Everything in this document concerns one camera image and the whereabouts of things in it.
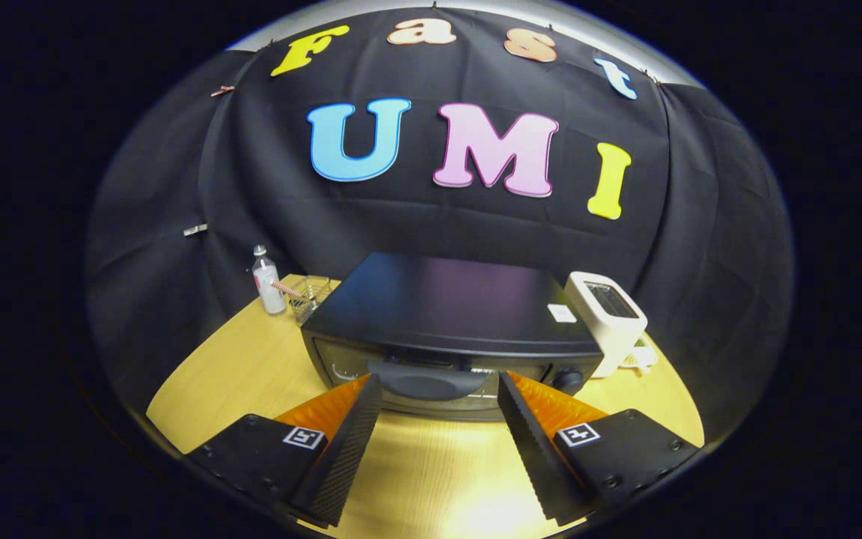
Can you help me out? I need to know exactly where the black toaster oven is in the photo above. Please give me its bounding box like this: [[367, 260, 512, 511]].
[[300, 252, 605, 421]]

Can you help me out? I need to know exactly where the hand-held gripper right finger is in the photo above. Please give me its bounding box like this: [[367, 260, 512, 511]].
[[497, 371, 701, 525]]

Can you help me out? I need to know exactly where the clear plastic bottle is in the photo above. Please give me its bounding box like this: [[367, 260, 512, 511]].
[[252, 245, 287, 315]]

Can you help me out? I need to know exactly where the small wire basket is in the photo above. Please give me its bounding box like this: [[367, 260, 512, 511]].
[[287, 275, 331, 324]]

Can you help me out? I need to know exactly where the black backdrop cloth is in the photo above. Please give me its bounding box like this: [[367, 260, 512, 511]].
[[85, 7, 795, 442]]

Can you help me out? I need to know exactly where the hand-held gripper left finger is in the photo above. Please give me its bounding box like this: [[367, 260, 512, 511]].
[[186, 374, 385, 527]]

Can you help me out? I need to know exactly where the white bread toaster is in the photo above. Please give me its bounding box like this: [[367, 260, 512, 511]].
[[563, 271, 649, 379]]

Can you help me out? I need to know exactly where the white dish with green bits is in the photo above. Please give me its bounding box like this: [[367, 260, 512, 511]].
[[618, 341, 658, 373]]

